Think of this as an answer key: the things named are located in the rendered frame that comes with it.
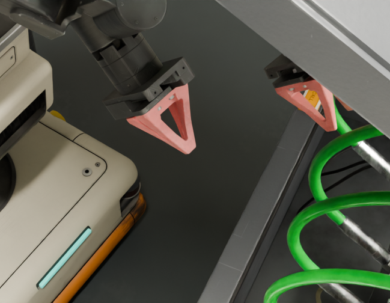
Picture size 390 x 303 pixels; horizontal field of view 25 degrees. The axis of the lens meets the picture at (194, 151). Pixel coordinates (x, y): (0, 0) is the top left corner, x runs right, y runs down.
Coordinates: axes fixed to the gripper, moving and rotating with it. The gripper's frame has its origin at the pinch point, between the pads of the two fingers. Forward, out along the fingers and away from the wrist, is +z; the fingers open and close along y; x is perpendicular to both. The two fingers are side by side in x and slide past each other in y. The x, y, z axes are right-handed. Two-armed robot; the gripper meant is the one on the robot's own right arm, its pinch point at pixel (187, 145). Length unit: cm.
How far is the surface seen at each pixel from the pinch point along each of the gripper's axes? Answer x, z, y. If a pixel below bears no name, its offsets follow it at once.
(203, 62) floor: 96, 30, -140
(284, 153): 23.7, 18.4, -20.5
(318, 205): 0.5, 9.5, 15.0
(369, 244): 9.6, 23.1, 5.6
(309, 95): 34.4, 15.2, -21.8
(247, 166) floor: 74, 55, -116
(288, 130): 27.7, 16.8, -22.0
